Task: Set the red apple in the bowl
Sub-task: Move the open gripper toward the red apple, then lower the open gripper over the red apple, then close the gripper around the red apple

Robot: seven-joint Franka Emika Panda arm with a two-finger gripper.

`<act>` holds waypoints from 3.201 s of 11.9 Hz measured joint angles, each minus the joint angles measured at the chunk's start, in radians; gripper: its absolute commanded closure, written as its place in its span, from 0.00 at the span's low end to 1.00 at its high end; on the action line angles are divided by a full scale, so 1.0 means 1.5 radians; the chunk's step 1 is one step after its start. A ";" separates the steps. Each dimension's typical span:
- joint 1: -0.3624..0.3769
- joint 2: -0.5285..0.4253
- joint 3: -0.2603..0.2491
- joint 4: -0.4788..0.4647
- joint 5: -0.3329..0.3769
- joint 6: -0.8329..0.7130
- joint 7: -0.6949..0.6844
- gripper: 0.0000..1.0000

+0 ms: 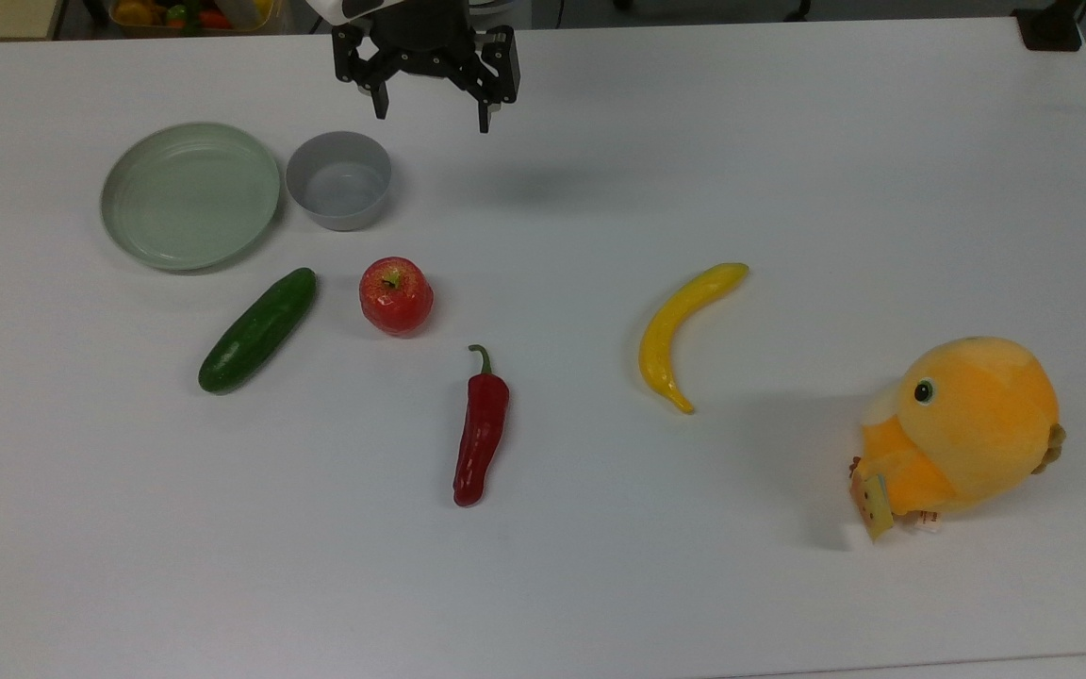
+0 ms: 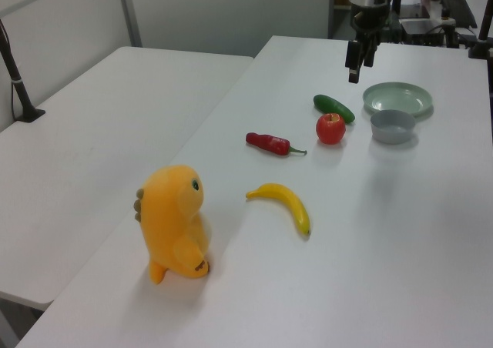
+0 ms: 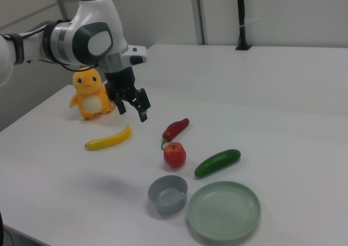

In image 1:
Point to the orange plush toy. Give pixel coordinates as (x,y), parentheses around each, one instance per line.
(972,429)

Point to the red apple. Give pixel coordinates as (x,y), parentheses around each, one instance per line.
(396,296)

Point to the basket of toy fruit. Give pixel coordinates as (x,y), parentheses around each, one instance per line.
(189,13)

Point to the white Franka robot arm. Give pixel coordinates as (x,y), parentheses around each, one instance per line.
(345,7)

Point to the yellow banana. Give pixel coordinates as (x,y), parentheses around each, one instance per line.
(670,335)

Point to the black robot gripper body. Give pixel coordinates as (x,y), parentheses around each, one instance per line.
(425,42)

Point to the red chili pepper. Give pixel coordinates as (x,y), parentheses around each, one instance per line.
(481,429)

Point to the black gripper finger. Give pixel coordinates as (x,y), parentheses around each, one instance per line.
(486,115)
(380,102)

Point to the grey bowl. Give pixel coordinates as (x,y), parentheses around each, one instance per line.
(338,181)

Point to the pale green plate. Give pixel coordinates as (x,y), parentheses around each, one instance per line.
(189,196)

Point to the green cucumber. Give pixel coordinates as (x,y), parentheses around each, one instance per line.
(257,331)

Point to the black stand base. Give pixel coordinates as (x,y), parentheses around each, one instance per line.
(1049,28)

